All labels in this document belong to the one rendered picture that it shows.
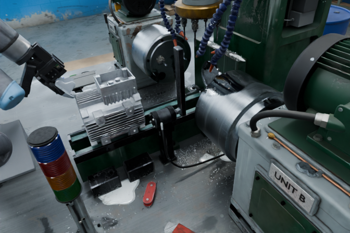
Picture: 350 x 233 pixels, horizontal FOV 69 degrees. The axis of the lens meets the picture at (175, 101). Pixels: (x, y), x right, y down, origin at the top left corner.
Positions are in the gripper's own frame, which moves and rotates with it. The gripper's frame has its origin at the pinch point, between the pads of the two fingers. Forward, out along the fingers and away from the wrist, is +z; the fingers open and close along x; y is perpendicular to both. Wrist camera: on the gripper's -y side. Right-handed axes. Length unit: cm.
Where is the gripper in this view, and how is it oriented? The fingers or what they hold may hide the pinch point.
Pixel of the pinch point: (69, 96)
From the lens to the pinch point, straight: 96.4
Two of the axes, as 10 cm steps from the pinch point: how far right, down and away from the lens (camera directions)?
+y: 7.3, -6.8, 0.3
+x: -4.7, -4.7, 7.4
